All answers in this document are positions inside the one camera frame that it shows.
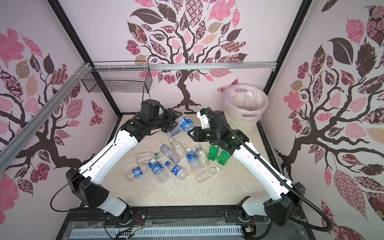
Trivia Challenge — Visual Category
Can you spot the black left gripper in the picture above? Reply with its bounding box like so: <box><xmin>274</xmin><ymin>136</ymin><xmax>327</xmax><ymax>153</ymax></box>
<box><xmin>149</xmin><ymin>107</ymin><xmax>183</xmax><ymax>133</ymax></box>

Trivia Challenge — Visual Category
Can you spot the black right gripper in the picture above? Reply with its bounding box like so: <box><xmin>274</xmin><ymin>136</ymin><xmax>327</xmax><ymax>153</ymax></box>
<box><xmin>188</xmin><ymin>126</ymin><xmax>221</xmax><ymax>144</ymax></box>

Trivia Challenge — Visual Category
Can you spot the square clear bottle green ring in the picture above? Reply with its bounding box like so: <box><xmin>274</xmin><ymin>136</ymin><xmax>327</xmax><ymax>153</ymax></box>
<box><xmin>135</xmin><ymin>151</ymin><xmax>163</xmax><ymax>164</ymax></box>

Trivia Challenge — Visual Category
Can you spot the Pepsi label water bottle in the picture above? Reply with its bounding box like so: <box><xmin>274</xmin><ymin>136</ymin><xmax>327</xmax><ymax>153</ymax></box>
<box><xmin>126</xmin><ymin>164</ymin><xmax>150</xmax><ymax>182</ymax></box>

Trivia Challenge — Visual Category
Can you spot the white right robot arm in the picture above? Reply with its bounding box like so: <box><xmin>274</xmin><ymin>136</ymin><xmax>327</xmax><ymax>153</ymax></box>
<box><xmin>188</xmin><ymin>109</ymin><xmax>306</xmax><ymax>226</ymax></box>

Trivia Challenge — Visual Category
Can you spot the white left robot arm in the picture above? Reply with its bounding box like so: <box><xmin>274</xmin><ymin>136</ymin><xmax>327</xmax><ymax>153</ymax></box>
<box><xmin>66</xmin><ymin>100</ymin><xmax>182</xmax><ymax>223</ymax></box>

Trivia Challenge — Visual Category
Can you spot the white ribbed waste bin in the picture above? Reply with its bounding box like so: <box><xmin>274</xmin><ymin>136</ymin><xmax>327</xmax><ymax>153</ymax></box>
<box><xmin>226</xmin><ymin>115</ymin><xmax>257</xmax><ymax>138</ymax></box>

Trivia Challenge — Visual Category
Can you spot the pink plastic bin liner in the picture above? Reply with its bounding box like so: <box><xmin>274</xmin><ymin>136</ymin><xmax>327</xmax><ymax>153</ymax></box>
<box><xmin>221</xmin><ymin>84</ymin><xmax>269</xmax><ymax>123</ymax></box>

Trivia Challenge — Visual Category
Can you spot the blue cap pale label bottle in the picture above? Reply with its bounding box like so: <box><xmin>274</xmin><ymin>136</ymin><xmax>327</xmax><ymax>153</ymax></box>
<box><xmin>166</xmin><ymin>127</ymin><xmax>182</xmax><ymax>138</ymax></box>

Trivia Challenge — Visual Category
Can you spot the green soda bottle left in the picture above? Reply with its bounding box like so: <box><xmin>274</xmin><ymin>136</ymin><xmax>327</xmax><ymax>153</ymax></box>
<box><xmin>208</xmin><ymin>145</ymin><xmax>220</xmax><ymax>161</ymax></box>

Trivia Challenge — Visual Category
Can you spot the green soda bottle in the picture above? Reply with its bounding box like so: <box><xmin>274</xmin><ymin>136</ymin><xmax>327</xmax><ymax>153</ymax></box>
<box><xmin>208</xmin><ymin>145</ymin><xmax>220</xmax><ymax>161</ymax></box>
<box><xmin>217</xmin><ymin>150</ymin><xmax>231</xmax><ymax>166</ymax></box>

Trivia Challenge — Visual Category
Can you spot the clear bottle white green label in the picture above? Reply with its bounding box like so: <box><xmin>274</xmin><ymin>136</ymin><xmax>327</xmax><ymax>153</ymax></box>
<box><xmin>169</xmin><ymin>138</ymin><xmax>187</xmax><ymax>159</ymax></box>

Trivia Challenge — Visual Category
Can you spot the green soda bottle right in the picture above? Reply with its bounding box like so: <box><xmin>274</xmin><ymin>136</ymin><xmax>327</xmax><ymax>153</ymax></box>
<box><xmin>217</xmin><ymin>150</ymin><xmax>231</xmax><ymax>166</ymax></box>

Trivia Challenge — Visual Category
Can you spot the clear slim bottle white cap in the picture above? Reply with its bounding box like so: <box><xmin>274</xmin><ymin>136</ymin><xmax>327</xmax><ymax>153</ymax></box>
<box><xmin>159</xmin><ymin>144</ymin><xmax>181</xmax><ymax>164</ymax></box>

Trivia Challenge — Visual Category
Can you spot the Pocari Sweat bottle blue label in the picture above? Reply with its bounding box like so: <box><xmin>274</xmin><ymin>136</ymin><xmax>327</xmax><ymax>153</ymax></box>
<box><xmin>186</xmin><ymin>148</ymin><xmax>201</xmax><ymax>173</ymax></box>

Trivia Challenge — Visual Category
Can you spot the clear empty bottle white cap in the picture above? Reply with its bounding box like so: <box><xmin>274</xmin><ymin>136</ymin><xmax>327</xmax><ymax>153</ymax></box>
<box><xmin>195</xmin><ymin>167</ymin><xmax>221</xmax><ymax>183</ymax></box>

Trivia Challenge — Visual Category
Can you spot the white cap blue label bottle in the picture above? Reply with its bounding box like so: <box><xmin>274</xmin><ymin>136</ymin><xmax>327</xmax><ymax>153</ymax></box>
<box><xmin>149</xmin><ymin>159</ymin><xmax>169</xmax><ymax>184</ymax></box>

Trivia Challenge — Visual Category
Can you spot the black wire mesh basket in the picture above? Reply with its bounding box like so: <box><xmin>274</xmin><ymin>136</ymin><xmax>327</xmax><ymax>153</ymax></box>
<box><xmin>82</xmin><ymin>60</ymin><xmax>153</xmax><ymax>94</ymax></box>

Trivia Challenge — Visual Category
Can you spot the silver aluminium rail back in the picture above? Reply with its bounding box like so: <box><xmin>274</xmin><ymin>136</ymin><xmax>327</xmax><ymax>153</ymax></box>
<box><xmin>93</xmin><ymin>62</ymin><xmax>277</xmax><ymax>71</ymax></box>

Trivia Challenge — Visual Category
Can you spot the silver aluminium rail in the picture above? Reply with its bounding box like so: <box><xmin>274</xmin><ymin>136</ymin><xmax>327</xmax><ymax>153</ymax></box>
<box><xmin>1</xmin><ymin>63</ymin><xmax>92</xmax><ymax>173</ymax></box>
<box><xmin>93</xmin><ymin>62</ymin><xmax>277</xmax><ymax>71</ymax></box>

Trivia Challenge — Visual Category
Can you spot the white slotted cable duct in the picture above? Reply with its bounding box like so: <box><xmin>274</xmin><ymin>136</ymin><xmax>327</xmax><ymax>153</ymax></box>
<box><xmin>69</xmin><ymin>226</ymin><xmax>242</xmax><ymax>240</ymax></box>

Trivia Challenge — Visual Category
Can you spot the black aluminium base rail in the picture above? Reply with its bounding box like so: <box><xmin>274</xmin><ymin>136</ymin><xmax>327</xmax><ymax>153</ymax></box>
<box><xmin>66</xmin><ymin>205</ymin><xmax>268</xmax><ymax>226</ymax></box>

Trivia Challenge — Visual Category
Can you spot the black corrugated cable conduit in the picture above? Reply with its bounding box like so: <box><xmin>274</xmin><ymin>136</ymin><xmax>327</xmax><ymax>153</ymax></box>
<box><xmin>206</xmin><ymin>107</ymin><xmax>334</xmax><ymax>232</ymax></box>

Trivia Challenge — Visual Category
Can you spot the silver aluminium rail left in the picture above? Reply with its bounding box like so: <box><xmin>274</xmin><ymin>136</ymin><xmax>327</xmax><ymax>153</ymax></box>
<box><xmin>1</xmin><ymin>63</ymin><xmax>92</xmax><ymax>173</ymax></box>

